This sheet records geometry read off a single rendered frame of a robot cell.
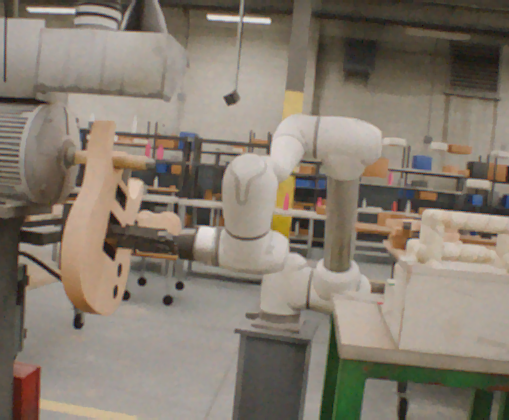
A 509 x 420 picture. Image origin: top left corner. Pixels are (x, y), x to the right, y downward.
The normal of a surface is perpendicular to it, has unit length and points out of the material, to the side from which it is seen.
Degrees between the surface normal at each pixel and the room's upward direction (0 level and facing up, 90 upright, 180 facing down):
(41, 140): 83
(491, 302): 90
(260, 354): 90
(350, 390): 90
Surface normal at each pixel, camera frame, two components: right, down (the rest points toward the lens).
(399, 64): -0.10, 0.04
